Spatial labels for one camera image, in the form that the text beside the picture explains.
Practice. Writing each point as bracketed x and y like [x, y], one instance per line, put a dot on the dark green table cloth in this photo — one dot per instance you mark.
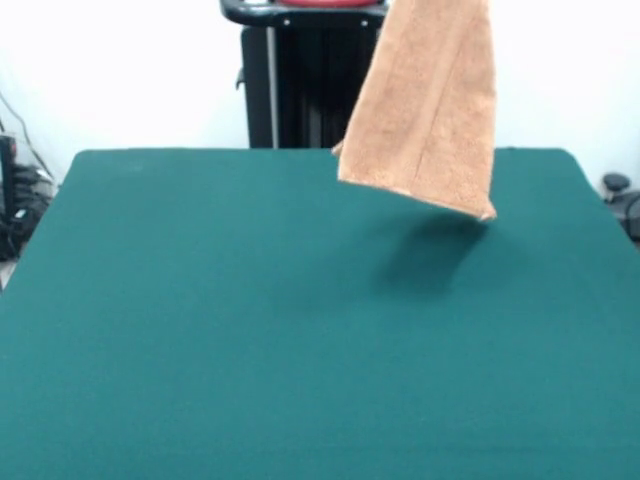
[200, 350]

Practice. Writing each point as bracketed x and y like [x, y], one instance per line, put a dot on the black equipment stack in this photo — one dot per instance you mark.
[10, 200]

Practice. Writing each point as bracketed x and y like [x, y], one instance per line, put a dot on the black office chair base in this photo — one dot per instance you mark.
[620, 195]

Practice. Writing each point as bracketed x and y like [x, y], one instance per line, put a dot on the tan terry towel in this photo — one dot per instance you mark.
[430, 115]

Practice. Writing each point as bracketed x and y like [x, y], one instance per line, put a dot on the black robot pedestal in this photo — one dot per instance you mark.
[310, 90]

